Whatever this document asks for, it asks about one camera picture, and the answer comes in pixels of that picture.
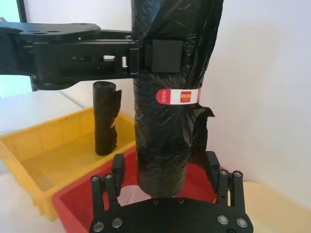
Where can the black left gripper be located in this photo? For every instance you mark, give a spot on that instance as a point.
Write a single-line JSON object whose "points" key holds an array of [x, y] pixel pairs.
{"points": [[53, 60]]}

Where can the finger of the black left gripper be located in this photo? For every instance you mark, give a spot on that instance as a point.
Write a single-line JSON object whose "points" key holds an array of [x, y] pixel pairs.
{"points": [[165, 55]]}

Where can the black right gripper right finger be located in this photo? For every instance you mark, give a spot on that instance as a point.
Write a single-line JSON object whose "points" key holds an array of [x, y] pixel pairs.
{"points": [[213, 170]]}

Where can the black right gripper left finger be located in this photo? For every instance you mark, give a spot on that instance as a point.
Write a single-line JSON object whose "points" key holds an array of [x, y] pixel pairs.
{"points": [[118, 170]]}

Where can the large black bag roll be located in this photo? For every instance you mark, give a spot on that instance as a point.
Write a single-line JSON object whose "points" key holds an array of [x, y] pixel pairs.
{"points": [[160, 126]]}

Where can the small black bag roll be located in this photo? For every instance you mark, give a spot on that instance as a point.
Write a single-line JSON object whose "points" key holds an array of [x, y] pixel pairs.
{"points": [[104, 121]]}

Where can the red plastic bin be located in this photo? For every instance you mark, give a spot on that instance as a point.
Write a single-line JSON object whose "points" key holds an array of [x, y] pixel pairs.
{"points": [[73, 206]]}

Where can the yellow plastic bin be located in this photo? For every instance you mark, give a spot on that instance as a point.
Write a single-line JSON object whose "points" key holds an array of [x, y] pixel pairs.
{"points": [[60, 150]]}

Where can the cream plastic tray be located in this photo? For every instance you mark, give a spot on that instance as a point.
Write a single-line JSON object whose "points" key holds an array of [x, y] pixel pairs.
{"points": [[279, 206]]}

